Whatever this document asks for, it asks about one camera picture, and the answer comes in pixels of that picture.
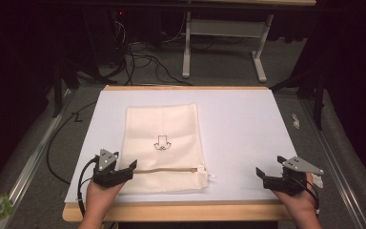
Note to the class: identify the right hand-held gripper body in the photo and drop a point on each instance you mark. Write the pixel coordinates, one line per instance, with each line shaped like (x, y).
(290, 184)

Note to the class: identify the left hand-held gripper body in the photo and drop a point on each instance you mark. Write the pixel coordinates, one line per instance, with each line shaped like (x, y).
(107, 178)

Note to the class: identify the cream cloth zipper bag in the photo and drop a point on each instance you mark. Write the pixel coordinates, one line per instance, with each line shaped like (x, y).
(162, 127)

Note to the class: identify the person's right hand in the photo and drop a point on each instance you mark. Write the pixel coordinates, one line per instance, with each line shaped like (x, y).
(297, 202)

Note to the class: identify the person's left hand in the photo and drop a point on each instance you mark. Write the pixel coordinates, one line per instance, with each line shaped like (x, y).
(100, 198)

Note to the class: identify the white plug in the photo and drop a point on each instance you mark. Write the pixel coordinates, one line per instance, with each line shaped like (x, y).
(317, 180)

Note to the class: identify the white sheet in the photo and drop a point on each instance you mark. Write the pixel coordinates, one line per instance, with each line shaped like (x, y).
(241, 140)

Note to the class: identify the white crumpled scrap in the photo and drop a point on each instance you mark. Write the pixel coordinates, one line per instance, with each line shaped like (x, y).
(295, 121)

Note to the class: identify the black tape mark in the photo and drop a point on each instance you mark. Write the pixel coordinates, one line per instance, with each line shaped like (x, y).
(77, 117)

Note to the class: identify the wooden table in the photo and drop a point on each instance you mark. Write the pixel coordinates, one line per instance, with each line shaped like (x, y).
(184, 213)

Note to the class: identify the black metal stand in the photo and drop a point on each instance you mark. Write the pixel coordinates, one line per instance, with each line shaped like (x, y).
(314, 92)
(60, 76)

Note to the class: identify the metal floor rail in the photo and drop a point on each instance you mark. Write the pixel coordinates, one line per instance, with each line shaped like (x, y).
(31, 159)
(333, 159)

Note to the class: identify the white desk frame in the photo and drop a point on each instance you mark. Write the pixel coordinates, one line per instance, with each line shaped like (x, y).
(225, 28)

